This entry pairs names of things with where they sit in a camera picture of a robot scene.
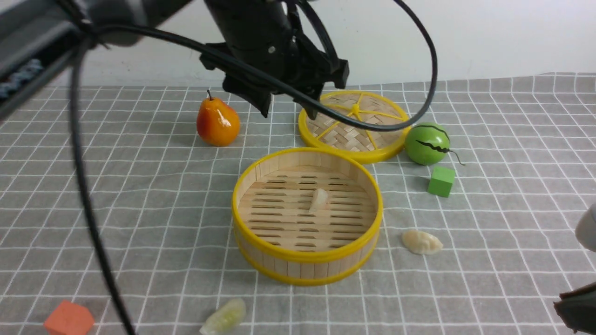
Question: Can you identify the white toy dumpling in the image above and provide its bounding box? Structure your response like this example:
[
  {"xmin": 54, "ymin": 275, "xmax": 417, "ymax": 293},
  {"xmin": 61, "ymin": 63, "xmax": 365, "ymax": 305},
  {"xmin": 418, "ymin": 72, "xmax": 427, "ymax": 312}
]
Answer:
[
  {"xmin": 401, "ymin": 229, "xmax": 444, "ymax": 255},
  {"xmin": 309, "ymin": 188, "xmax": 329, "ymax": 214}
]

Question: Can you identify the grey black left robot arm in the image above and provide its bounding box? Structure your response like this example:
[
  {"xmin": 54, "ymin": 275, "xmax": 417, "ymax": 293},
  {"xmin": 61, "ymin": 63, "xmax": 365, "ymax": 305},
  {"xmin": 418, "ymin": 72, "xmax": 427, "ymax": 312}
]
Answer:
[{"xmin": 0, "ymin": 0, "xmax": 349, "ymax": 119}]

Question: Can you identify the woven bamboo steamer lid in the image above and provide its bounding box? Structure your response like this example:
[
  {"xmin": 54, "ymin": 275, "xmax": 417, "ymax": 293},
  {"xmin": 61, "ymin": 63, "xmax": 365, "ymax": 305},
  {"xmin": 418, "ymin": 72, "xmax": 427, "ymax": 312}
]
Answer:
[{"xmin": 298, "ymin": 90, "xmax": 409, "ymax": 165}]

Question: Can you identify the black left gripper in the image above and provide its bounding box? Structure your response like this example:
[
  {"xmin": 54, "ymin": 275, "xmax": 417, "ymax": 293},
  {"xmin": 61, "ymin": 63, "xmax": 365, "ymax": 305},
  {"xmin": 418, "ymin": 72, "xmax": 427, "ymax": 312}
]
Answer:
[{"xmin": 206, "ymin": 0, "xmax": 349, "ymax": 121}]

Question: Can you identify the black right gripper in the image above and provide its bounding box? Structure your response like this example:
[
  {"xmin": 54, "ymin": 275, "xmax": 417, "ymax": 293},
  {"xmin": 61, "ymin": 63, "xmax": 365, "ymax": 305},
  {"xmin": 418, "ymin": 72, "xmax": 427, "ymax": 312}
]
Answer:
[{"xmin": 553, "ymin": 282, "xmax": 596, "ymax": 335}]

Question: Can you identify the green toy watermelon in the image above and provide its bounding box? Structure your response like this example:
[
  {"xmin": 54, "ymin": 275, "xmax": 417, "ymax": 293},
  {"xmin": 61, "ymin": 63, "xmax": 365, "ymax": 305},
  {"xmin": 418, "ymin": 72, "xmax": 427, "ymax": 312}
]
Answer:
[{"xmin": 405, "ymin": 122, "xmax": 466, "ymax": 166}]

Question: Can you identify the pale green toy dumpling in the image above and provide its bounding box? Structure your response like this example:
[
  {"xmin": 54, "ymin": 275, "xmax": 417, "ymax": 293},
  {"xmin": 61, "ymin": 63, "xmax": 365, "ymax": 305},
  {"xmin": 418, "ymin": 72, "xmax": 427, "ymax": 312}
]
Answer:
[{"xmin": 199, "ymin": 298, "xmax": 247, "ymax": 335}]

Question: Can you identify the orange red toy pear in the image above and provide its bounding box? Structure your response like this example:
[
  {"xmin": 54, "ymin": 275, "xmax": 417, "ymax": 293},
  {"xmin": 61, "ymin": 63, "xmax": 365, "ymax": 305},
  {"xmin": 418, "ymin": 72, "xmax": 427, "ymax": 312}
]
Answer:
[{"xmin": 196, "ymin": 89, "xmax": 241, "ymax": 147}]

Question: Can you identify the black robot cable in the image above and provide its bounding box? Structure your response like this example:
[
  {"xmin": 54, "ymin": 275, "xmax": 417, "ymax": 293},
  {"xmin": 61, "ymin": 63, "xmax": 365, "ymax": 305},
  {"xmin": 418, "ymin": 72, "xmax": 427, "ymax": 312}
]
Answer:
[{"xmin": 68, "ymin": 0, "xmax": 438, "ymax": 335}]

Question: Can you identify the grey checked tablecloth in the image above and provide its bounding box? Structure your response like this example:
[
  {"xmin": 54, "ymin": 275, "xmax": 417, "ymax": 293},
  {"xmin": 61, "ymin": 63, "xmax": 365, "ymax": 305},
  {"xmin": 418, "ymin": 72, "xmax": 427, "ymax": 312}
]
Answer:
[{"xmin": 0, "ymin": 72, "xmax": 596, "ymax": 335}]

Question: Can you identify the bamboo steamer tray yellow rim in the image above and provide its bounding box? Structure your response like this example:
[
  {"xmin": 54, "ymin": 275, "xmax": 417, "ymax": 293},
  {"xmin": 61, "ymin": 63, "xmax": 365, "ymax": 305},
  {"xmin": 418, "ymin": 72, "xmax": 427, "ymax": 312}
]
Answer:
[{"xmin": 231, "ymin": 147, "xmax": 383, "ymax": 286}]

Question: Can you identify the orange wooden block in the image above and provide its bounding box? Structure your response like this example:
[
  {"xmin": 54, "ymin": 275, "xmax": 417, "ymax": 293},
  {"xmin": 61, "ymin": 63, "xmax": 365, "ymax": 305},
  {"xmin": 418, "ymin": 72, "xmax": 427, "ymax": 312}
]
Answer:
[{"xmin": 43, "ymin": 300, "xmax": 95, "ymax": 335}]

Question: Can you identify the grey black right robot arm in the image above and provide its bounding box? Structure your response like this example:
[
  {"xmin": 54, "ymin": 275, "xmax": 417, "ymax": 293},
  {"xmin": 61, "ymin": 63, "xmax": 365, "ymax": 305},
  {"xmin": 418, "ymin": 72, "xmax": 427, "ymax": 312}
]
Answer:
[{"xmin": 270, "ymin": 75, "xmax": 595, "ymax": 335}]

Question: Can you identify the green wooden cube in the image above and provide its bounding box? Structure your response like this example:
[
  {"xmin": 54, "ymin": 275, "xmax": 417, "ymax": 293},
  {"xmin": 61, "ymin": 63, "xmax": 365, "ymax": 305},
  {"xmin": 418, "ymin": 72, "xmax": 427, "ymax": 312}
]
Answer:
[{"xmin": 427, "ymin": 166, "xmax": 456, "ymax": 198}]

